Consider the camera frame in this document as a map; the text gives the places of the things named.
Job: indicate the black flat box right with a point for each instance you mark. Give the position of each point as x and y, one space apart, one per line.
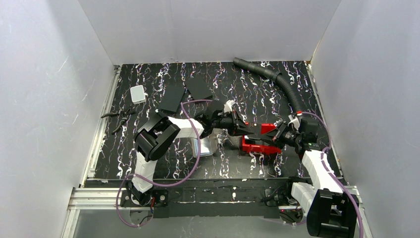
198 89

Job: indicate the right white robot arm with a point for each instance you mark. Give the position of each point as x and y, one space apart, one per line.
330 209

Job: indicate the white square box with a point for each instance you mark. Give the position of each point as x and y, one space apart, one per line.
137 94

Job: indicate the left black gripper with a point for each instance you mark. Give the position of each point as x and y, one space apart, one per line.
235 121

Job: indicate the red plastic bin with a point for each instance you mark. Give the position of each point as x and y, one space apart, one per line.
252 146

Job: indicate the grey leather card holder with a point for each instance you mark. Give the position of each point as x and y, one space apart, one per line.
208 146

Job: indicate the black flat box left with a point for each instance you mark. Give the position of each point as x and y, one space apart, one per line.
171 99

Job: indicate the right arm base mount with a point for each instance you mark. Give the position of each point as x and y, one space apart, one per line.
290 211

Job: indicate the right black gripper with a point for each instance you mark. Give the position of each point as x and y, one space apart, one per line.
281 133

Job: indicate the black flat box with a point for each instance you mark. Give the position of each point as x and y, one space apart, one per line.
198 89
171 99

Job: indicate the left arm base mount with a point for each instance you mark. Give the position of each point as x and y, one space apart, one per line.
153 197

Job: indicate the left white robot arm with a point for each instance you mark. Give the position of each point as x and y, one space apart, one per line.
156 136

